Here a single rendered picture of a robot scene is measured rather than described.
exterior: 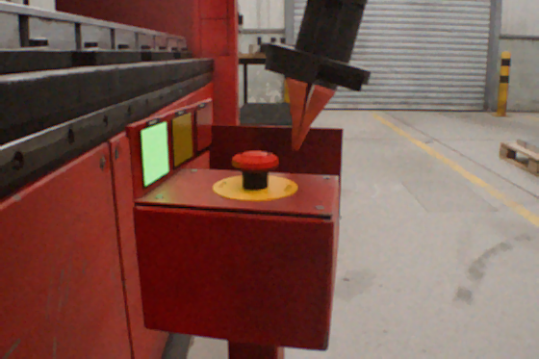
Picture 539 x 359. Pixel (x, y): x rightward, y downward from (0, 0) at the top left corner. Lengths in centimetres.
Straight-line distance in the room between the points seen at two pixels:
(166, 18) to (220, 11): 25
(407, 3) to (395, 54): 83
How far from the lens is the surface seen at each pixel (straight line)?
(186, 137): 44
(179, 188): 38
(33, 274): 49
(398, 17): 747
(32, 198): 48
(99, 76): 66
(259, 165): 35
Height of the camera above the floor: 89
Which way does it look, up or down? 13 degrees down
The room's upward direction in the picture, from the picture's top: straight up
